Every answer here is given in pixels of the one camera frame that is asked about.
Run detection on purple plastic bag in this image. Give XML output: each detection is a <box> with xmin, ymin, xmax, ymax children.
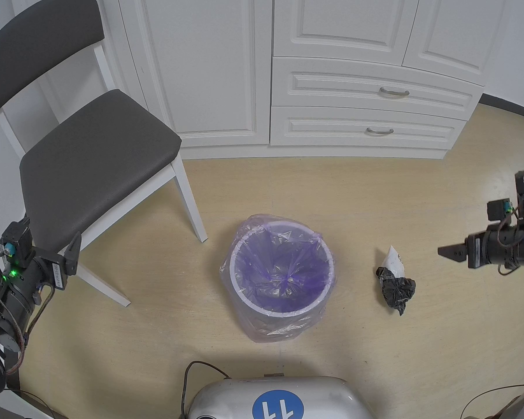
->
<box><xmin>219</xmin><ymin>213</ymin><xmax>338</xmax><ymax>344</ymax></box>

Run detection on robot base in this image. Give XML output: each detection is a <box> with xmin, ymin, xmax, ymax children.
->
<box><xmin>188</xmin><ymin>373</ymin><xmax>372</xmax><ymax>419</ymax></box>

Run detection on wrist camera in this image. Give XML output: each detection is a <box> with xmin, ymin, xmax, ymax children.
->
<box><xmin>487</xmin><ymin>198</ymin><xmax>514</xmax><ymax>235</ymax></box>
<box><xmin>0</xmin><ymin>217</ymin><xmax>49</xmax><ymax>267</ymax></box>

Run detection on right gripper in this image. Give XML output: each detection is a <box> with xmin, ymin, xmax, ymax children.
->
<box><xmin>465</xmin><ymin>225</ymin><xmax>524</xmax><ymax>270</ymax></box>

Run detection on white chair with grey cushions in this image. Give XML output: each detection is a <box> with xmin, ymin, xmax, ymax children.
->
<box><xmin>0</xmin><ymin>0</ymin><xmax>208</xmax><ymax>308</ymax></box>

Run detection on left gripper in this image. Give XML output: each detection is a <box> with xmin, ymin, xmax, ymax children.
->
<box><xmin>6</xmin><ymin>232</ymin><xmax>82</xmax><ymax>306</ymax></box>

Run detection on white trash bin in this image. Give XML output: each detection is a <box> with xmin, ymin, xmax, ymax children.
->
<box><xmin>229</xmin><ymin>222</ymin><xmax>334</xmax><ymax>341</ymax></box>

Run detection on white wardrobe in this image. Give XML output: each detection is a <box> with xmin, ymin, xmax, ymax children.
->
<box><xmin>9</xmin><ymin>0</ymin><xmax>514</xmax><ymax>160</ymax></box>

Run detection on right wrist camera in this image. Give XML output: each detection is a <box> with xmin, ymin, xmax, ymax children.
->
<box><xmin>487</xmin><ymin>198</ymin><xmax>514</xmax><ymax>235</ymax></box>

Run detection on black cable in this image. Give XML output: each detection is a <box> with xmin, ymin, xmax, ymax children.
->
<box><xmin>461</xmin><ymin>384</ymin><xmax>524</xmax><ymax>419</ymax></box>
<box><xmin>6</xmin><ymin>389</ymin><xmax>55</xmax><ymax>419</ymax></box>
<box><xmin>181</xmin><ymin>361</ymin><xmax>234</xmax><ymax>419</ymax></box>

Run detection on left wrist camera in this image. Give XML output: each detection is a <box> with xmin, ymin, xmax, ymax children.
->
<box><xmin>0</xmin><ymin>217</ymin><xmax>49</xmax><ymax>267</ymax></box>

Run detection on white printed paper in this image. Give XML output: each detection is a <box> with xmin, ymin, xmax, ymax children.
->
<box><xmin>382</xmin><ymin>245</ymin><xmax>406</xmax><ymax>278</ymax></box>

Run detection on black plastic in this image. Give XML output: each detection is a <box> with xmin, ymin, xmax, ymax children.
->
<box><xmin>376</xmin><ymin>267</ymin><xmax>417</xmax><ymax>317</ymax></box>

